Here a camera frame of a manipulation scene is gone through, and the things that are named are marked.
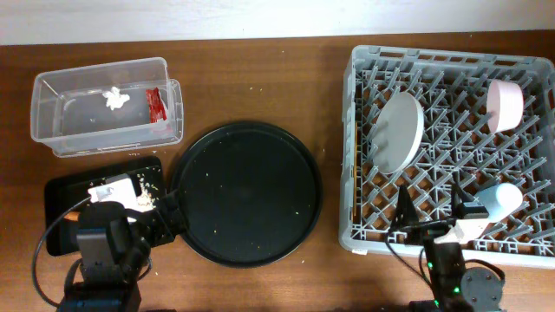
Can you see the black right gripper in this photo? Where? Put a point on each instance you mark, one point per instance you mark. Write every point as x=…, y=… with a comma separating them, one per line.
x=408, y=217

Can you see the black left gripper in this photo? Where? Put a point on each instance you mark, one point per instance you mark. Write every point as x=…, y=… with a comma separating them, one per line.
x=166, y=232

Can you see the peanut shells and rice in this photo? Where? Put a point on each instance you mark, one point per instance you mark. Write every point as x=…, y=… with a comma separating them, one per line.
x=147, y=191

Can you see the blue cup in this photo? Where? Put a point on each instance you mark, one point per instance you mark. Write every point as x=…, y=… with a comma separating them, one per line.
x=500, y=200

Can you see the grey plate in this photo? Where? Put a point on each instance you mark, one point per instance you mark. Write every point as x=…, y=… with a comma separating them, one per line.
x=400, y=127

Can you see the red snack wrapper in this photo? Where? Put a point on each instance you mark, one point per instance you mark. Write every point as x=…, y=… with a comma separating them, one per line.
x=157, y=111

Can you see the wooden chopstick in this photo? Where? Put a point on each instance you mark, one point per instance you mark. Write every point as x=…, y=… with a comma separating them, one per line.
x=354, y=213

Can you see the pink bowl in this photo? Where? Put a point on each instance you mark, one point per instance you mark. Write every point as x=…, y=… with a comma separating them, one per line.
x=505, y=104

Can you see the white tissue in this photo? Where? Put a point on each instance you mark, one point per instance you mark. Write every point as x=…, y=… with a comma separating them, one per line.
x=115, y=99

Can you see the orange carrot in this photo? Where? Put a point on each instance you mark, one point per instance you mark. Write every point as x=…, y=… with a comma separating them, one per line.
x=72, y=216

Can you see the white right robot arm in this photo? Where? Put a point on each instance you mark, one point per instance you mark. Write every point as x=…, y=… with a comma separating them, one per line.
x=458, y=284

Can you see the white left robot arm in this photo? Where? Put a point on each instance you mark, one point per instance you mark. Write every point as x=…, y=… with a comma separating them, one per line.
x=115, y=244

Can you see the grey dishwasher rack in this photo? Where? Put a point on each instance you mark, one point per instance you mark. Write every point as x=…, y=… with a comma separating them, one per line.
x=457, y=147

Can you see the clear plastic waste bin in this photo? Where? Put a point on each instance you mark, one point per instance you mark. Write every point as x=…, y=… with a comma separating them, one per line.
x=69, y=114

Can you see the round black serving tray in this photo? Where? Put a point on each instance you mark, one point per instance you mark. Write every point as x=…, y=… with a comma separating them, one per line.
x=250, y=192

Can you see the black rectangular tray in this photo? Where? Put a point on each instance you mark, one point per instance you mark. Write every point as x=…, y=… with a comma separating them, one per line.
x=62, y=193

